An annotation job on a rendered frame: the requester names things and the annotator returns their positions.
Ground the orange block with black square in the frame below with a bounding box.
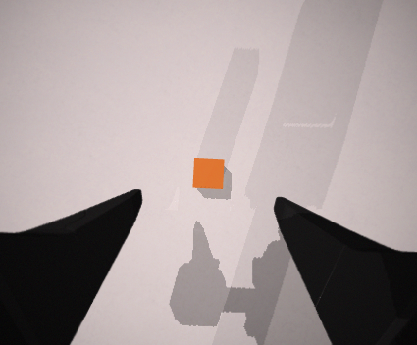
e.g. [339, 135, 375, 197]
[192, 158, 225, 189]

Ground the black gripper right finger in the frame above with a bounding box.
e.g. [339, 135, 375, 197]
[274, 197, 417, 345]

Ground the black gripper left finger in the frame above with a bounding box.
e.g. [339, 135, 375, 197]
[0, 189, 142, 345]

